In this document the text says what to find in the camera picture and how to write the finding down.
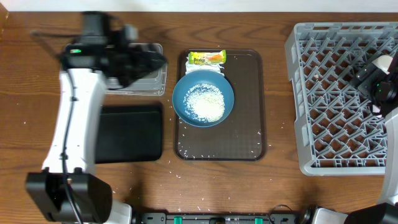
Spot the white crumpled napkin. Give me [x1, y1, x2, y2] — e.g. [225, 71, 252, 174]
[185, 55, 224, 76]

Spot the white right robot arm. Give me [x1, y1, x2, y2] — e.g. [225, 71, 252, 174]
[297, 55, 397, 224]

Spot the yellow green snack wrapper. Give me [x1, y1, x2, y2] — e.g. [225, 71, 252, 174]
[188, 50, 226, 65]

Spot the dark blue plate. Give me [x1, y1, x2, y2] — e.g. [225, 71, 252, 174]
[172, 70, 234, 127]

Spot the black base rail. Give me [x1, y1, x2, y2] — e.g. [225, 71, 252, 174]
[137, 213, 299, 224]

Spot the pile of white rice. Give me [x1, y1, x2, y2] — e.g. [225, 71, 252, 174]
[183, 83, 225, 123]

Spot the grey dishwasher rack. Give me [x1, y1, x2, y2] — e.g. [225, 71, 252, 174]
[285, 22, 397, 176]

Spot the clear plastic bin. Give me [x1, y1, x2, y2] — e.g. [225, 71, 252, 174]
[105, 43, 168, 96]

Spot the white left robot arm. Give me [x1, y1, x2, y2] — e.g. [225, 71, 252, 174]
[25, 11, 167, 223]

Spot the dark brown serving tray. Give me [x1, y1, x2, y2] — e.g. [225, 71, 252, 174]
[174, 49, 267, 161]

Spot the black rectangular tray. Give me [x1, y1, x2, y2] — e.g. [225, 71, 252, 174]
[95, 105, 163, 164]

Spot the cream white cup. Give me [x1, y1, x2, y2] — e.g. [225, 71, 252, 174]
[372, 55, 393, 75]

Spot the pink cup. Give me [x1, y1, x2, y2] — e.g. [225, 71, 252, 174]
[369, 105, 382, 118]

